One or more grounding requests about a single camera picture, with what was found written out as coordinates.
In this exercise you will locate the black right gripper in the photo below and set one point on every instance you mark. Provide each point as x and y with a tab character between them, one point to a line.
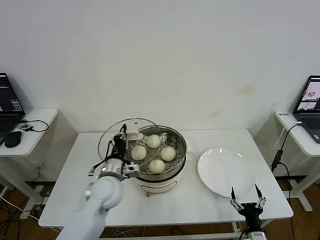
252	215

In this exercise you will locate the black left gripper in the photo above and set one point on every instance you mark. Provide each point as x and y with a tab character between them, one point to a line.
120	147

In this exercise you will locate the white steamed baozi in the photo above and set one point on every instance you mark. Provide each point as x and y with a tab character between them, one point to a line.
167	153
153	141
157	166
138	153

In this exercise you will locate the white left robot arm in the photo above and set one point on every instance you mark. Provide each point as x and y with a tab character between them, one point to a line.
100	200

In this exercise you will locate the perforated steel steamer basket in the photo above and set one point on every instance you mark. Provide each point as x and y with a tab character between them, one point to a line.
179	150

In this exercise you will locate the white round plate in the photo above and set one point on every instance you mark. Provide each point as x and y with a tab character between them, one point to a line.
225	172

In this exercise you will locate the white side table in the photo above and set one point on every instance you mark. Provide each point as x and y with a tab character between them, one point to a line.
37	140
292	142

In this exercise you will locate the small black hub box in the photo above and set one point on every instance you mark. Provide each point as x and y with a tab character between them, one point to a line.
25	127

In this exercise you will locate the grey laptop bright screen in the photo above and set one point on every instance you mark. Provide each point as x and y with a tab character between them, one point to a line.
310	122

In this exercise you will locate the floor power strip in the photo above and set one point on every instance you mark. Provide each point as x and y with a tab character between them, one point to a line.
42	191

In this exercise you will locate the black computer mouse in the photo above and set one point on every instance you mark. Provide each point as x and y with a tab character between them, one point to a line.
12	138

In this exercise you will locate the black laptop dark screen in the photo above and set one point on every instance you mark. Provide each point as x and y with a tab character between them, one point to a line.
7	100

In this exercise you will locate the white main table frame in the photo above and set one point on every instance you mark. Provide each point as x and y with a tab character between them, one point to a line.
236	227

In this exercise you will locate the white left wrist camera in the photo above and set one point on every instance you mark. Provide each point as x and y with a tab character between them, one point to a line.
131	169

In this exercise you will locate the white wall socket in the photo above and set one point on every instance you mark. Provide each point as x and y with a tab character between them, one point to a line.
37	167

